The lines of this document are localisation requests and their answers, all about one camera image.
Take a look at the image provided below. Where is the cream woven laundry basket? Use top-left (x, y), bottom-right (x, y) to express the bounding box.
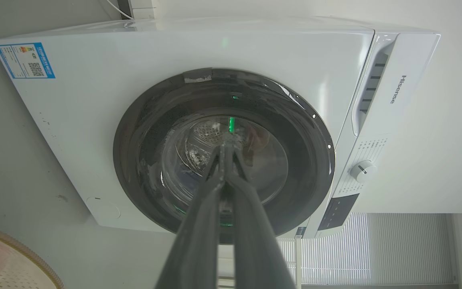
top-left (0, 229), bottom-right (65, 289)

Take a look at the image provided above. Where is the white window blind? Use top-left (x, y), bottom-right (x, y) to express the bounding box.
top-left (276, 212), bottom-right (458, 286)

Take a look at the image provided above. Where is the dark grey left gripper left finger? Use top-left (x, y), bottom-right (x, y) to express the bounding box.
top-left (154, 144), bottom-right (226, 289)

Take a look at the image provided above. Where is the white cable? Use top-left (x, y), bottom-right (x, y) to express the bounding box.
top-left (102, 0), bottom-right (134, 20)

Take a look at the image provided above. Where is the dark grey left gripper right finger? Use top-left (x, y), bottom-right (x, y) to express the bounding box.
top-left (224, 144), bottom-right (297, 289)

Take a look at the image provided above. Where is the white washing machine dial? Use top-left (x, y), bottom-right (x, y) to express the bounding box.
top-left (350, 160), bottom-right (378, 184)

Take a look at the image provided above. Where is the blue energy label sticker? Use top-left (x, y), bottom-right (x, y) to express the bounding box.
top-left (0, 42), bottom-right (56, 79)

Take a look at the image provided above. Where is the round dark washing machine door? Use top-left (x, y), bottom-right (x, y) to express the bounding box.
top-left (113, 67), bottom-right (335, 244)

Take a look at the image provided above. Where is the white Hisense washing machine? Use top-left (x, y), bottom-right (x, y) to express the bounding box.
top-left (0, 16), bottom-right (442, 240)

